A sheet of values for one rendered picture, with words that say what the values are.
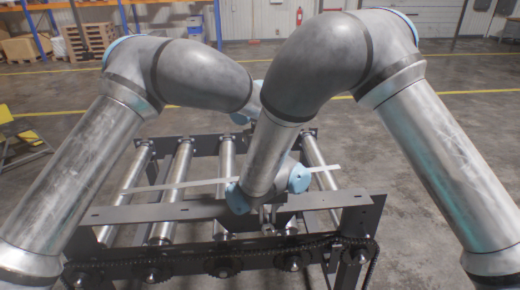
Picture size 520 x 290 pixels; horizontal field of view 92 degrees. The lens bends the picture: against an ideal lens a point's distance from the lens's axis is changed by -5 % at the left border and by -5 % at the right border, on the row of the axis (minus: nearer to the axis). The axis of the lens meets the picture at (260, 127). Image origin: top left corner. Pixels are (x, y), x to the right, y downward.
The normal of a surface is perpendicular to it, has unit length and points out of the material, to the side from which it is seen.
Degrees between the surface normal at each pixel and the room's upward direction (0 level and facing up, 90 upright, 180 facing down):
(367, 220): 90
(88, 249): 90
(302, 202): 0
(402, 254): 0
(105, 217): 0
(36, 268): 62
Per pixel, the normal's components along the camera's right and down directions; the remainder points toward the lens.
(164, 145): 0.08, 0.48
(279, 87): -0.65, 0.21
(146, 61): -0.40, -0.10
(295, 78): -0.41, 0.26
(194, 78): 0.22, 0.27
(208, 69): 0.48, -0.06
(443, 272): -0.02, -0.88
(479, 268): -0.94, -0.33
